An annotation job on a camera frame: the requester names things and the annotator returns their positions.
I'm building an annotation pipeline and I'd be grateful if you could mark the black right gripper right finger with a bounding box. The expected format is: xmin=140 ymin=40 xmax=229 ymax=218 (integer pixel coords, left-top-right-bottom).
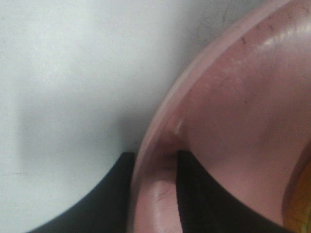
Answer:
xmin=176 ymin=150 xmax=288 ymax=233

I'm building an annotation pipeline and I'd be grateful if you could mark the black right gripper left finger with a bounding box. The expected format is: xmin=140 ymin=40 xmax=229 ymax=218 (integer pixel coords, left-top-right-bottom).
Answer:
xmin=31 ymin=152 xmax=135 ymax=233

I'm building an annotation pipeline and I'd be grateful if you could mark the toy burger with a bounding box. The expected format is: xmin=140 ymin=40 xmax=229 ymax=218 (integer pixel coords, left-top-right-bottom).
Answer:
xmin=283 ymin=144 xmax=311 ymax=233

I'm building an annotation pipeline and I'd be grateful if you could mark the pink round plate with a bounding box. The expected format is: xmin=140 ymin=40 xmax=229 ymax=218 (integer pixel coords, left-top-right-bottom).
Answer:
xmin=127 ymin=0 xmax=311 ymax=233

